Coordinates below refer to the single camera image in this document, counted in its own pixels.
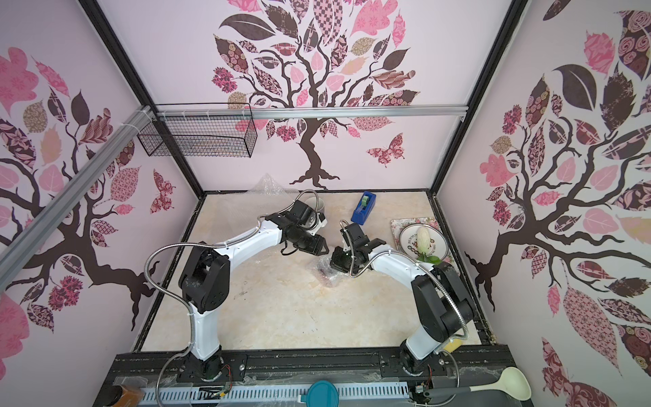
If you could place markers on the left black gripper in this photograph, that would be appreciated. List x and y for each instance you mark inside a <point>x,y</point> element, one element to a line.
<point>317,246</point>

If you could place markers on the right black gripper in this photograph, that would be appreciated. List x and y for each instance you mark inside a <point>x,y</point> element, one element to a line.
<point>343,259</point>

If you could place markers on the clear bubble wrap sheet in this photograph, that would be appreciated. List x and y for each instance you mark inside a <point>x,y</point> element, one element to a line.
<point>324,262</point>
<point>267,187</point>

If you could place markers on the red mug black handle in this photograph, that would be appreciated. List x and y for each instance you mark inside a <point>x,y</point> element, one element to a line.
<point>327,277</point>

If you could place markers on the blue tape dispenser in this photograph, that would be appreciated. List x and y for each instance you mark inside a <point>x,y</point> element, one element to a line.
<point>364,208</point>

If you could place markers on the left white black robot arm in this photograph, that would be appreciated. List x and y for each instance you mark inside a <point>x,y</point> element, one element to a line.
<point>205,284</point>

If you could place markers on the right flexible metal conduit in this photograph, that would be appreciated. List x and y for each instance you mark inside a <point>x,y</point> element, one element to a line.
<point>447,295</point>

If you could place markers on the lavender mug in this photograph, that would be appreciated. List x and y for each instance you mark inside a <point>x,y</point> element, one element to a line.
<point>320,209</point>

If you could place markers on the floral square placemat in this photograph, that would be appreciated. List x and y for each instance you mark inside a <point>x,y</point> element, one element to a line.
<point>397,225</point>

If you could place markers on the round white plate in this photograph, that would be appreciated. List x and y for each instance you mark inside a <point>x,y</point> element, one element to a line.
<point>407,241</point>

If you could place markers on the white artificial rose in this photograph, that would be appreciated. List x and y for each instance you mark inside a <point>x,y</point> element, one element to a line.
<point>425,247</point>

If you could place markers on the yellow green sponge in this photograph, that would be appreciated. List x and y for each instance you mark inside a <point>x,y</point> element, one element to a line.
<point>452,345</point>

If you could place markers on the teal round lid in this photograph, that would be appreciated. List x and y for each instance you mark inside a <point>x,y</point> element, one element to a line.
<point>321,394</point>

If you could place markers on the cream plastic ladle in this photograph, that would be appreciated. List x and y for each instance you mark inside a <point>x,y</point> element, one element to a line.
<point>511,382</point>

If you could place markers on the brown jar black lid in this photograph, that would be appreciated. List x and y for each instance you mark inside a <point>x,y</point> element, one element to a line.
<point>123,396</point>

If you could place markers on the black wire basket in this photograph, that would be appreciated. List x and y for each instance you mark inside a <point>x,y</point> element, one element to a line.
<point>201,130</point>

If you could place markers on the rear aluminium frame bar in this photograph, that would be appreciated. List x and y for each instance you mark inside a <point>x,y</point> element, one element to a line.
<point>315,113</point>

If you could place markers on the aluminium frame bar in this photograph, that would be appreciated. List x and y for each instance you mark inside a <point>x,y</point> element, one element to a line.
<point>315,113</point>
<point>16,256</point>

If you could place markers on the white slotted cable duct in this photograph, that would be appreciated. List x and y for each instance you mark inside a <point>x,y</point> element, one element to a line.
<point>274,395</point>

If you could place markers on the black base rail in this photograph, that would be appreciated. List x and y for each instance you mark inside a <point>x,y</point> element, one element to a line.
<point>469,365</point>

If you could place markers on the left aluminium frame bar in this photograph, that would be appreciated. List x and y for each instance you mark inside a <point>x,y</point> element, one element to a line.
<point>16,256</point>

